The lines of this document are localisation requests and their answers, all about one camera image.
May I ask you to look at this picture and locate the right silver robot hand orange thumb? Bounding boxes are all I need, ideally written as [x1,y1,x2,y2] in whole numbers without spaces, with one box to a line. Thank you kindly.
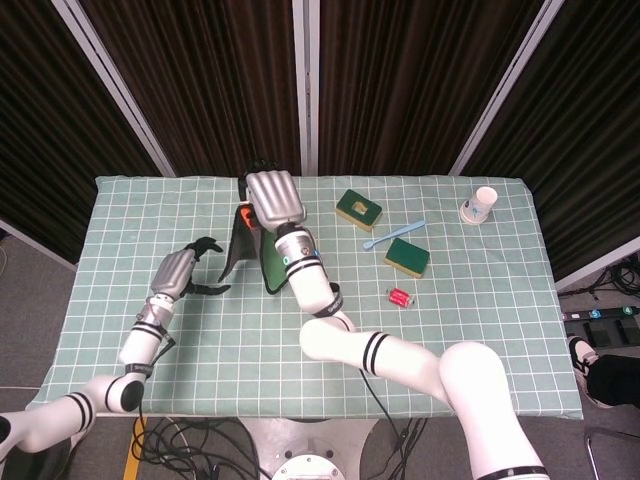
[237,158,308,235]

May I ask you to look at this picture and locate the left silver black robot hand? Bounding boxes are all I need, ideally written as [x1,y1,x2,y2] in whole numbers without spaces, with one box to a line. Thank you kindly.
[150,235,232,301]

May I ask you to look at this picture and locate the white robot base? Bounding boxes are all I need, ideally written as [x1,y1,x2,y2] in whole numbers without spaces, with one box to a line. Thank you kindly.
[239,417,376,480]

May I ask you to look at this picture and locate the green yellow sponge with hole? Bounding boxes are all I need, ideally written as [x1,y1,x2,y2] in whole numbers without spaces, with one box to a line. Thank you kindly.
[334,188,384,234]

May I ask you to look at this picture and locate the light blue spoon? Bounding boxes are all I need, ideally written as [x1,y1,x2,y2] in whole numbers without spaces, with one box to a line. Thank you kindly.
[362,219,427,251]

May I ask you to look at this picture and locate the plain green yellow sponge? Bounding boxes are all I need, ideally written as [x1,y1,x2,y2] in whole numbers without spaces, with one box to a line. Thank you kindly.
[383,237,432,279]

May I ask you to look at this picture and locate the dark pleated curtain panel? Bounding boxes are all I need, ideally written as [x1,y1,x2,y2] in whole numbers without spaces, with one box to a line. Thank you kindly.
[0,0,162,265]
[318,0,545,177]
[79,0,302,177]
[462,0,640,281]

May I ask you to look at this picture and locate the small red can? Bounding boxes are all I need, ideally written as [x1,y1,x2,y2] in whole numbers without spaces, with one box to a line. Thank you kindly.
[385,286,417,309]

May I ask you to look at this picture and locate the yellow floor tape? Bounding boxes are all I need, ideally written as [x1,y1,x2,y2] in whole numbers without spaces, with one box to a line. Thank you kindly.
[122,417,150,480]

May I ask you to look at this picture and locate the white paper cup blue print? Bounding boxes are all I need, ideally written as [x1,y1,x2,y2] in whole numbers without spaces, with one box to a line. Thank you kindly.
[459,185,499,227]

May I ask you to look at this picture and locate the green white checked tablecloth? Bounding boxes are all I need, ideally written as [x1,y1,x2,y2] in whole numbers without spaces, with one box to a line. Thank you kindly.
[27,173,585,421]

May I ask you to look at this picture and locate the black power strip green lights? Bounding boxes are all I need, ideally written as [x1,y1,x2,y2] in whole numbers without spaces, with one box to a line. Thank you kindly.
[562,304,640,325]

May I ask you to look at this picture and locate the black and white sneaker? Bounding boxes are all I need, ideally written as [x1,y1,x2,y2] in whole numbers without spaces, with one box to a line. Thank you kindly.
[567,334,602,401]

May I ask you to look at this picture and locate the black foot pedal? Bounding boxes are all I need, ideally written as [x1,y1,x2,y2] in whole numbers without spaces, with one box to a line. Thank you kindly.
[564,319,640,347]

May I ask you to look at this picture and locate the black trouser leg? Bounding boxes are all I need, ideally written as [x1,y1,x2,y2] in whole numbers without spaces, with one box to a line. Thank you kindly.
[585,352,640,410]

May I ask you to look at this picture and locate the chrome chair tube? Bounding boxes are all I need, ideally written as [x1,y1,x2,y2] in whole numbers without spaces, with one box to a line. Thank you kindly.
[583,426,640,480]

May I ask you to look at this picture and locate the grey partition post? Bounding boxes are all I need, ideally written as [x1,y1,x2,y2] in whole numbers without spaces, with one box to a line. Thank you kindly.
[292,0,321,176]
[449,0,567,177]
[49,0,177,177]

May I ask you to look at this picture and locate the grey partition floor rail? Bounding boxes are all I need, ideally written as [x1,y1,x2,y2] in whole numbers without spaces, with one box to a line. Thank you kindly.
[554,249,640,295]
[0,218,79,272]

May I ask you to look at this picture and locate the black floor cable bundle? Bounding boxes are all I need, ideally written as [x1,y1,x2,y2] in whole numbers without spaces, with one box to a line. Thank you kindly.
[132,417,261,480]

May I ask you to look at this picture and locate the black cable with inline plug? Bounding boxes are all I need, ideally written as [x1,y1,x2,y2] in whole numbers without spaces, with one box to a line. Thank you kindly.
[359,369,431,480]

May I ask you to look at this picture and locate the black cable tangle by partition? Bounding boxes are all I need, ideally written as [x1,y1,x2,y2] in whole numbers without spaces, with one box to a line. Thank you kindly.
[559,257,640,304]

